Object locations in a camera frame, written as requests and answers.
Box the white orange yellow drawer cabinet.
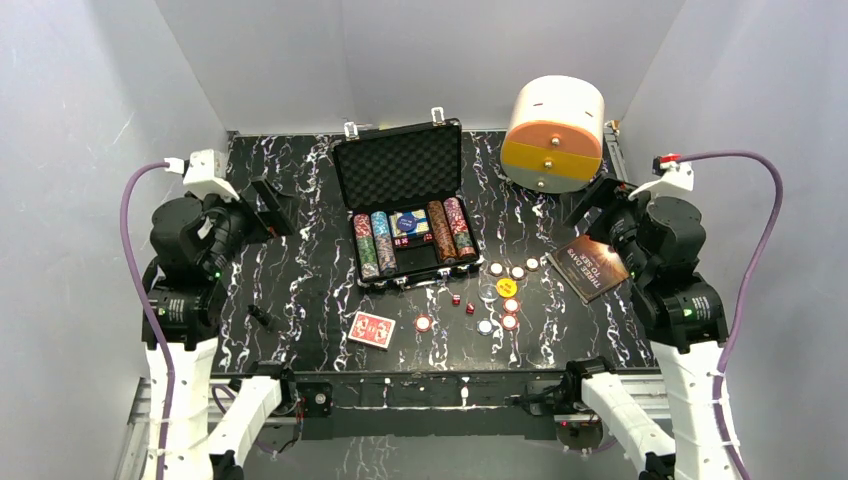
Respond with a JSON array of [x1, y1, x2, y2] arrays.
[[500, 75, 605, 194]]

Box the aluminium frame rail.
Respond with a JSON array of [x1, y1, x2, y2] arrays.
[[114, 368, 671, 479]]

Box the dark sunburst cover book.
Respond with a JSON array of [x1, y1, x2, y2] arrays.
[[548, 235, 631, 304]]

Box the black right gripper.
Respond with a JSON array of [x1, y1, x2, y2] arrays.
[[559, 171, 652, 283]]

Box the red white poker chip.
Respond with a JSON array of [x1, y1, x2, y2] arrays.
[[500, 314, 519, 331], [503, 298, 521, 315], [414, 314, 433, 333]]

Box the blue white poker chip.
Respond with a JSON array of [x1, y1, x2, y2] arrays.
[[476, 319, 494, 336]]

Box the blue small blind button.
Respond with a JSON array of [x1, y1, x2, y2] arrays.
[[396, 214, 419, 234]]

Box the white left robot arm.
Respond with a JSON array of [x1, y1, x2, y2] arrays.
[[134, 177, 300, 479]]

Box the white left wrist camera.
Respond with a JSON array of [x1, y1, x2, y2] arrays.
[[163, 149, 240, 203]]

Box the clear dealer button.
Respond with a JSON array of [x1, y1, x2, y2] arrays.
[[478, 283, 500, 303]]

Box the blue orange chip row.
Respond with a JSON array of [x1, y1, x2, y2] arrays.
[[370, 211, 397, 275]]

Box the brown orange chip row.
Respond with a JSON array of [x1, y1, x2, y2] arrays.
[[426, 200, 458, 265]]

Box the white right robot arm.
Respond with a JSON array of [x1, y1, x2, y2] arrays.
[[562, 176, 743, 479]]

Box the black poker chip case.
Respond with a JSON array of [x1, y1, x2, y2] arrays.
[[330, 107, 483, 290]]

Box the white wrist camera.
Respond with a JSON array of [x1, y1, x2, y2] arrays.
[[627, 154, 694, 201], [163, 149, 240, 203]]

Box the blue playing card deck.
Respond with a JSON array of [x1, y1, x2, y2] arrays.
[[389, 209, 431, 239]]

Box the red playing card deck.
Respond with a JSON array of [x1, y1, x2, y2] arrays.
[[347, 312, 396, 350]]

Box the brown white poker chip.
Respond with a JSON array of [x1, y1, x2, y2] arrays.
[[509, 266, 527, 281], [488, 262, 504, 277], [525, 257, 540, 271]]

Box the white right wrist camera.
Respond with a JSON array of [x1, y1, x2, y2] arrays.
[[627, 154, 694, 201]]

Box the yellow big blind button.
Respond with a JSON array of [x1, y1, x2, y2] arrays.
[[495, 278, 518, 298]]

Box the pink green chip row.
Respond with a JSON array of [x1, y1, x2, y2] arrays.
[[443, 197, 476, 259]]

